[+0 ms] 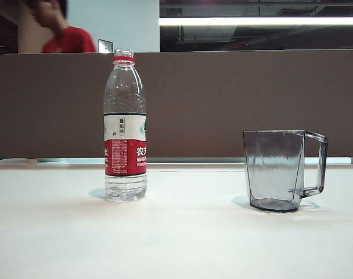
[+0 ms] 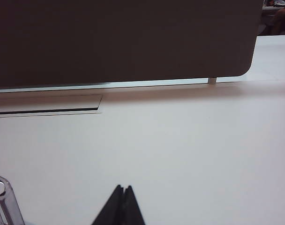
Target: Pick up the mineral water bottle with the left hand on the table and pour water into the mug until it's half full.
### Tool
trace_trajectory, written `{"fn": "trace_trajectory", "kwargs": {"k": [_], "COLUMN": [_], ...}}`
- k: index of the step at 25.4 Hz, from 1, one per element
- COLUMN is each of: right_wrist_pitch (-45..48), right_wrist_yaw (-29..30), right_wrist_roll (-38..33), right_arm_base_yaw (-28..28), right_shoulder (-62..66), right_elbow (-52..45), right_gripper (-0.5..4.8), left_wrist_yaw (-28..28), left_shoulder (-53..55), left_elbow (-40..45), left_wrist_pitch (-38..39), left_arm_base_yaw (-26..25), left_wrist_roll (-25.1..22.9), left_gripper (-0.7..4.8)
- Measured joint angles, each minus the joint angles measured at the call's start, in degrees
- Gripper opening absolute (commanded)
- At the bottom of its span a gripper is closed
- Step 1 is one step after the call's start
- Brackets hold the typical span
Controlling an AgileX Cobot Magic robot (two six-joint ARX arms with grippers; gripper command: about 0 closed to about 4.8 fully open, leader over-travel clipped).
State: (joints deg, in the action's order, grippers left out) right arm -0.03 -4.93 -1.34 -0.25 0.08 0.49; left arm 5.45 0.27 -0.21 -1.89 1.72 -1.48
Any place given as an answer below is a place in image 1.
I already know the clear water bottle red label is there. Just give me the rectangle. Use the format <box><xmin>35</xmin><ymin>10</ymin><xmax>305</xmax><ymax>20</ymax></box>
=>
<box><xmin>103</xmin><ymin>48</ymin><xmax>149</xmax><ymax>202</ymax></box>

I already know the white ceiling light strip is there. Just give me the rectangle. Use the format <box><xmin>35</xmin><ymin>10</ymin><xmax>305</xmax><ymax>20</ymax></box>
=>
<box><xmin>159</xmin><ymin>16</ymin><xmax>353</xmax><ymax>27</ymax></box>

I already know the person in red shirt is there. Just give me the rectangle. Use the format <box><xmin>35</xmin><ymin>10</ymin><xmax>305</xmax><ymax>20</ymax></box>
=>
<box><xmin>21</xmin><ymin>0</ymin><xmax>98</xmax><ymax>53</ymax></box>

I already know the aluminium partition base rail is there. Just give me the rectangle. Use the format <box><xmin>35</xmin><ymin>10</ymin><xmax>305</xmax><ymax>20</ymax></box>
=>
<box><xmin>37</xmin><ymin>157</ymin><xmax>353</xmax><ymax>163</ymax></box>

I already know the grey transparent plastic handled cup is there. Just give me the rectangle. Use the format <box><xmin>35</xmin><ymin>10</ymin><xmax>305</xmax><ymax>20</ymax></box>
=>
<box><xmin>242</xmin><ymin>129</ymin><xmax>329</xmax><ymax>214</ymax></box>

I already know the small grey wall plate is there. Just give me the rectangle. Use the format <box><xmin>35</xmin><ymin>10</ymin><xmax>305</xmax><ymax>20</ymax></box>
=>
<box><xmin>97</xmin><ymin>38</ymin><xmax>114</xmax><ymax>54</ymax></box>

